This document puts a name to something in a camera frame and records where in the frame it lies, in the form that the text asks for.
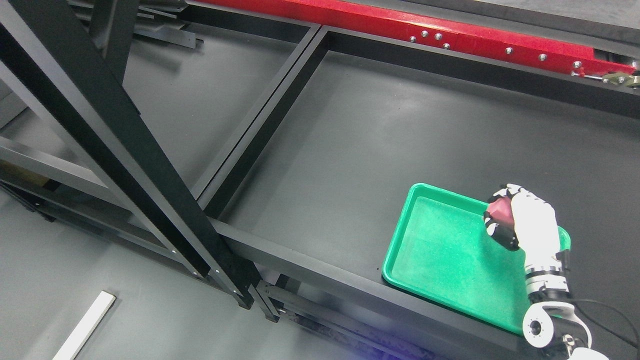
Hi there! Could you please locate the black metal shelf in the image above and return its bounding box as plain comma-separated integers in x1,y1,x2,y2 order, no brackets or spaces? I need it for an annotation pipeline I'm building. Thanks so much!
1,0,321,309
199,27,639,360

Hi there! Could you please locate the red metal beam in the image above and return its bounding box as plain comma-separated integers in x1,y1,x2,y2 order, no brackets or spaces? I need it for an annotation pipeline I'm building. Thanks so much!
214,0,636,77

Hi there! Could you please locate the green tray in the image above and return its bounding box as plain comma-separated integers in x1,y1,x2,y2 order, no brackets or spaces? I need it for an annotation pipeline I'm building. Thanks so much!
382,183,572,336

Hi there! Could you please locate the black middle metal shelf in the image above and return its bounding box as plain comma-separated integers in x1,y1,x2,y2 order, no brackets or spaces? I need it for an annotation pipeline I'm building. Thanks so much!
199,27,639,360

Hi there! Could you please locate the black left metal shelf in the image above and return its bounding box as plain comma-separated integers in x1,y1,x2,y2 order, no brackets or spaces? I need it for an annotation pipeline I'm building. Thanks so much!
1,0,321,309

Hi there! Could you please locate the white standing desk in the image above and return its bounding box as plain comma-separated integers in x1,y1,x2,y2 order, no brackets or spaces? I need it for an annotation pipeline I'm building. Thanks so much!
53,291,117,360

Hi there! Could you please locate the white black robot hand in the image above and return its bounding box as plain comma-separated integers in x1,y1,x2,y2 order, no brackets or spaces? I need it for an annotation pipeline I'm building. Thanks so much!
483,183,562,272

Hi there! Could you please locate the pink block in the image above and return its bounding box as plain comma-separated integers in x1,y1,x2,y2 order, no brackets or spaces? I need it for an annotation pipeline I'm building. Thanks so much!
486,197,515,229

